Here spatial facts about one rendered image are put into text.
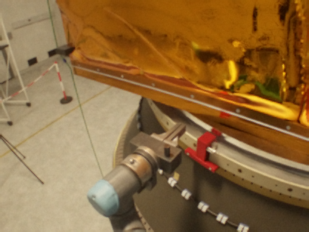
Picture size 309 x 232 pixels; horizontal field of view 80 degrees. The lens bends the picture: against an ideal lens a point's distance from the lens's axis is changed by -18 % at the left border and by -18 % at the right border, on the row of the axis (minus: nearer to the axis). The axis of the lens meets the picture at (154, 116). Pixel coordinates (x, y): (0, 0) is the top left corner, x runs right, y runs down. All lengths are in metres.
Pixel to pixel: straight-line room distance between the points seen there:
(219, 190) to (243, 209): 0.10
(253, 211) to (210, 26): 0.57
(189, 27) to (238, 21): 0.13
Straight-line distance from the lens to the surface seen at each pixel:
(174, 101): 0.76
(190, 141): 0.72
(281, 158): 0.64
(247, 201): 0.74
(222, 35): 0.54
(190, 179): 0.81
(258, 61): 0.54
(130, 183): 0.48
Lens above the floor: 2.17
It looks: 34 degrees down
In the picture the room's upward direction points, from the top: 5 degrees counter-clockwise
